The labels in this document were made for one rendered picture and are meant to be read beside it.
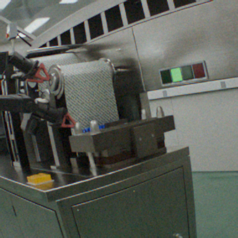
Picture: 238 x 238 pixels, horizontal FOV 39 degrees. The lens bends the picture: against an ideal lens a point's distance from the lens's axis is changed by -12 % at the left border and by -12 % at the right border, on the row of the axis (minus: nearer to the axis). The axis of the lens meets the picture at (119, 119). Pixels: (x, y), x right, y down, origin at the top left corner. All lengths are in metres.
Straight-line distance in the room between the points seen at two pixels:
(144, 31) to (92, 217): 0.79
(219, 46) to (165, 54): 0.29
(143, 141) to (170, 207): 0.30
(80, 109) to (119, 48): 0.36
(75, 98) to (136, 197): 0.46
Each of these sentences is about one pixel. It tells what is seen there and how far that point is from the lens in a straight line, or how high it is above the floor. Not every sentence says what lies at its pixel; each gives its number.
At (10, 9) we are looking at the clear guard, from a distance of 2.28.
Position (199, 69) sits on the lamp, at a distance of 1.33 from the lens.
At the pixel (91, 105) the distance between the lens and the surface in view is 1.50.
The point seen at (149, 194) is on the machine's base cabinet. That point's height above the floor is 0.77.
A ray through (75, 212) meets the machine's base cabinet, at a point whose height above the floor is 0.80.
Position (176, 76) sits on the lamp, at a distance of 1.41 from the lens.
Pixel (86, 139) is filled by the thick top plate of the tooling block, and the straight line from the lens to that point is 1.29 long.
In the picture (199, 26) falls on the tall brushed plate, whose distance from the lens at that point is 1.32.
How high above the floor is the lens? 1.13
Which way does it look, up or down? 3 degrees down
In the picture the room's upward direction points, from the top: 10 degrees counter-clockwise
